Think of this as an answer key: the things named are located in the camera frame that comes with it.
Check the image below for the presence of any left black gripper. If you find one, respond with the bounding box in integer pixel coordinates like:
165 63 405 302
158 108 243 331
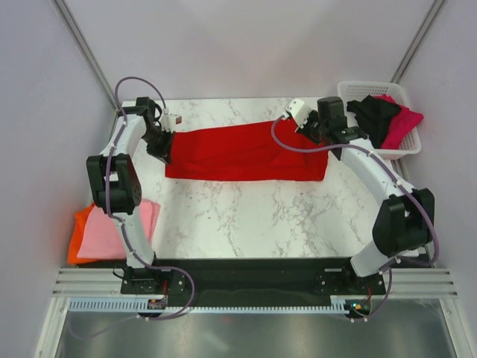
141 128 176 166

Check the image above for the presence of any red t shirt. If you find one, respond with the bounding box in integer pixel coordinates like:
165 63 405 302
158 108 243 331
165 122 328 181

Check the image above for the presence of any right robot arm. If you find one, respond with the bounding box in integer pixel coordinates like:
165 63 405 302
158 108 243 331
285 97 437 294

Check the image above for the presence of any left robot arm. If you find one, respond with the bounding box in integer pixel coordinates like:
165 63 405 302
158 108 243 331
86 97 175 293

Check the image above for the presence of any black t shirt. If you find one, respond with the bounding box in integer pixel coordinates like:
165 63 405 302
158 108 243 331
346 95 401 148

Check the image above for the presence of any magenta t shirt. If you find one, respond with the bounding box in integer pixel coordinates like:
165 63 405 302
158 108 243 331
375 95 424 150

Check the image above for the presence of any white plastic basket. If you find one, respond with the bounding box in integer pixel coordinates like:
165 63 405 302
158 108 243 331
337 80 422 160

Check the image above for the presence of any folded orange t shirt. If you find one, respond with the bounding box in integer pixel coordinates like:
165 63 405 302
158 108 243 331
66 204 95 265

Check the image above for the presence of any folded pink t shirt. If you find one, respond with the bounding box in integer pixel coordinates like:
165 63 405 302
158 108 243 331
76 199 162 261

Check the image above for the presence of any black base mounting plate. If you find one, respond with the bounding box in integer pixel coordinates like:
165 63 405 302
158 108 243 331
121 258 385 307

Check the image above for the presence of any left aluminium frame post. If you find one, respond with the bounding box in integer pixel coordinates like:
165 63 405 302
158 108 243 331
51 0 118 110

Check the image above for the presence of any aluminium frame post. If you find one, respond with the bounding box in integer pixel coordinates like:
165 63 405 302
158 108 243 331
391 0 447 84
51 0 118 110

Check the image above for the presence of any aluminium front rail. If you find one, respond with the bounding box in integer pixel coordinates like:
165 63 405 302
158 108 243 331
53 268 458 299

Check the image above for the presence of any right aluminium frame post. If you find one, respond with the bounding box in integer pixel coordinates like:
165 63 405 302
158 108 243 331
391 0 447 84

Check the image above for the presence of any white slotted cable duct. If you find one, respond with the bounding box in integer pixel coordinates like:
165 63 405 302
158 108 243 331
68 297 370 315

